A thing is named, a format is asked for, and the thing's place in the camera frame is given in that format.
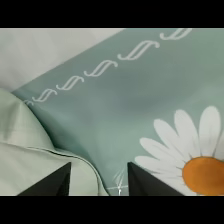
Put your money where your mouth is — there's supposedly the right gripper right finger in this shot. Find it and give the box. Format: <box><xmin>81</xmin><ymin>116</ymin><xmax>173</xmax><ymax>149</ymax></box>
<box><xmin>127</xmin><ymin>161</ymin><xmax>184</xmax><ymax>197</ymax></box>

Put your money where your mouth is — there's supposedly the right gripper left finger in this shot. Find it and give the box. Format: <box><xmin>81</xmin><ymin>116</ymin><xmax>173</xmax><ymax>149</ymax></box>
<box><xmin>17</xmin><ymin>162</ymin><xmax>72</xmax><ymax>197</ymax></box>

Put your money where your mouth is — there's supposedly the pale green shirt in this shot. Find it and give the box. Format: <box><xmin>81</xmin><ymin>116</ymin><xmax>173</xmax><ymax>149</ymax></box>
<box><xmin>0</xmin><ymin>87</ymin><xmax>101</xmax><ymax>197</ymax></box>

